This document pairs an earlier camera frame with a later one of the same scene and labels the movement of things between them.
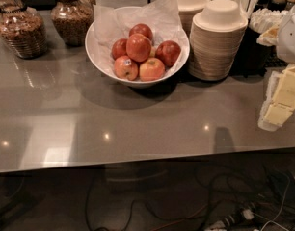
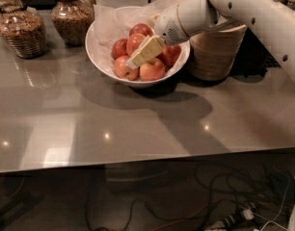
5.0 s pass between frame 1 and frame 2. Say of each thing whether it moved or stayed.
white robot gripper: moved
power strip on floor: stayed
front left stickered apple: stayed
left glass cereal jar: stayed
